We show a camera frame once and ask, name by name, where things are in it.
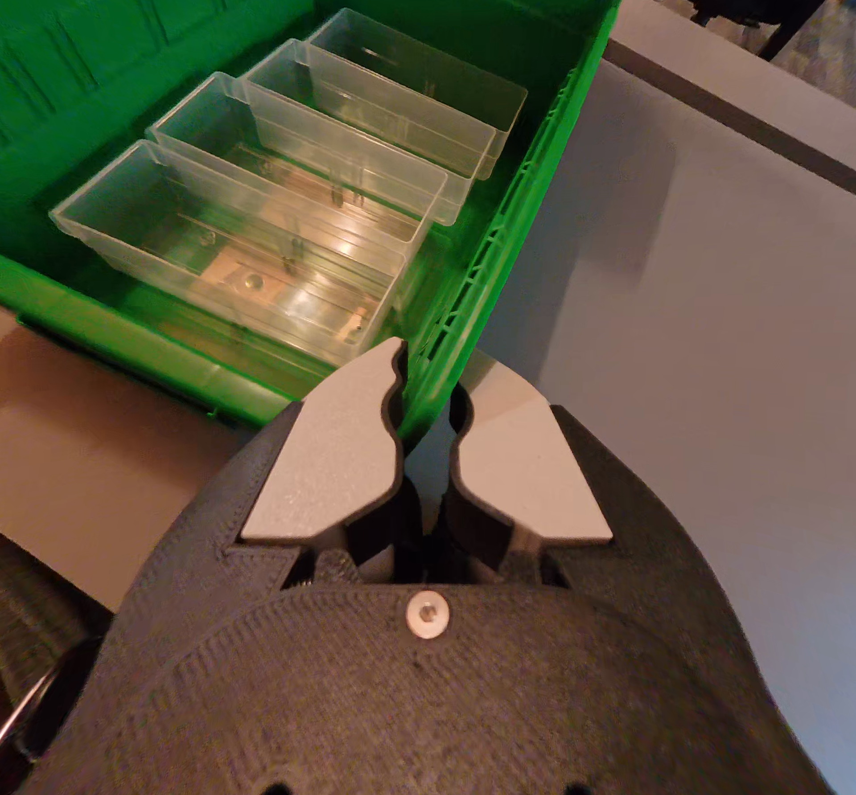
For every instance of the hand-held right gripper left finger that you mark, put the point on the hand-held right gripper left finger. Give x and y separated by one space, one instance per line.
334 461

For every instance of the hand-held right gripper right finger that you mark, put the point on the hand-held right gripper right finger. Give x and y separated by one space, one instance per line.
528 467

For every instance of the wooden table black legs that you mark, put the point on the wooden table black legs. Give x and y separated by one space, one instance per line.
802 6

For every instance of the clear plastic drawer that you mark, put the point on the clear plastic drawer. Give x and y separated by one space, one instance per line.
301 86
134 207
220 133
414 66

